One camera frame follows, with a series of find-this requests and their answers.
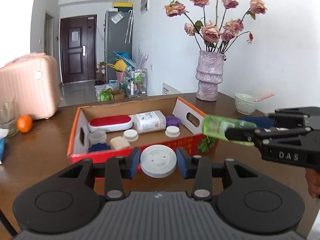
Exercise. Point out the orange fruit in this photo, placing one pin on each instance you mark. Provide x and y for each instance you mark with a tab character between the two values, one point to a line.
24	124

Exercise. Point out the pink spoon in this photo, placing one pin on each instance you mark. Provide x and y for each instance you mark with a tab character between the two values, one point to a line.
265	97

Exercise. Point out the pale green bowl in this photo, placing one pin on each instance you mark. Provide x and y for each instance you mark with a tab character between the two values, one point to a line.
245	104

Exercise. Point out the clear glass cup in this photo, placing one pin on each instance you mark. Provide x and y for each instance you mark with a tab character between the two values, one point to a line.
9	118

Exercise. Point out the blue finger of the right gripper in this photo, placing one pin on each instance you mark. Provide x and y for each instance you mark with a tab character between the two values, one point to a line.
263	122
244	136

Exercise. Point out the blue tissue pack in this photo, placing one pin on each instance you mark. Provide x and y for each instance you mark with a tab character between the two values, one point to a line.
3	135

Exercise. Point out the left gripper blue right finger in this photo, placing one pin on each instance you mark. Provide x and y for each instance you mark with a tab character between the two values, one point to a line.
184	163

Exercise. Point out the small white ridged cap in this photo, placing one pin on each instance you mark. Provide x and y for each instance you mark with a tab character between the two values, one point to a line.
172	131

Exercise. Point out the clutter pile by fridge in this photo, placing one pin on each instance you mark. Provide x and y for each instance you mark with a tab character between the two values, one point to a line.
122	74

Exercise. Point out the grey refrigerator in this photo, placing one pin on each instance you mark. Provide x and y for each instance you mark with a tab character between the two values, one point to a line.
116	23

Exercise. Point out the pink ribbed suitcase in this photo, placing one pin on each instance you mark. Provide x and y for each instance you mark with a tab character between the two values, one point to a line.
30	83

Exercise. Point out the blue gear cap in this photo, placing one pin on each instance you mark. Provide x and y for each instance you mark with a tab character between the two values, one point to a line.
99	147

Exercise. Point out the white ridged jar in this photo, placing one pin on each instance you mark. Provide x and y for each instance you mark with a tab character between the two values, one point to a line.
131	135

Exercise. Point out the purple gear cap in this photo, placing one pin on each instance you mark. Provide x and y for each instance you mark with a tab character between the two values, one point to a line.
171	120

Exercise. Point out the white tape roll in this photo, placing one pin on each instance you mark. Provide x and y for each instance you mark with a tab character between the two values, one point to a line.
96	137

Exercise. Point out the dried pink roses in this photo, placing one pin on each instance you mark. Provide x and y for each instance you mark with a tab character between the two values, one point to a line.
218	34

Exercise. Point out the yellow blue box on fridge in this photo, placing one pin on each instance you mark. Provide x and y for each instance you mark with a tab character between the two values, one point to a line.
122	4

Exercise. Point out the person right hand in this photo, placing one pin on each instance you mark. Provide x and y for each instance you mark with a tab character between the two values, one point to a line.
313	181

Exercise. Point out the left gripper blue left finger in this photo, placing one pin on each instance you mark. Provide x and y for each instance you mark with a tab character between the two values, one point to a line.
133	162

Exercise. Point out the green spray bottle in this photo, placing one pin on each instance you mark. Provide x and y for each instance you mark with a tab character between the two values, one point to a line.
213	127

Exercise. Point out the red cardboard box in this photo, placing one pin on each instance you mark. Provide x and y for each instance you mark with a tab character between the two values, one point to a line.
191	137

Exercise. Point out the beige cube block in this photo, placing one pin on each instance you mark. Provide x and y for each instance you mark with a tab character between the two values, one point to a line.
119	143

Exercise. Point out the wooden round table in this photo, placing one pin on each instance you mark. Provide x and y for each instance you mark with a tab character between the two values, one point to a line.
34	156

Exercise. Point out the dark brown door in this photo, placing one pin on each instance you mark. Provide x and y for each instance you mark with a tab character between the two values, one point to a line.
78	48

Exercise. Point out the white pill bottle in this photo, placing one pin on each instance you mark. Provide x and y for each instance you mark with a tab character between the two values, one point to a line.
146	122

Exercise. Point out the purple textured vase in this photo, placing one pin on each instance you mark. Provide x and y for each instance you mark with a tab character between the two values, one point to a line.
209	74

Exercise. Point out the wall electrical panel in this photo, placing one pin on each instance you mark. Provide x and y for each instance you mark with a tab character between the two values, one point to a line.
144	6

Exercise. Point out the white round lid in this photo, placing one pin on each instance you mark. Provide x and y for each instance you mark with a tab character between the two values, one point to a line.
158	161

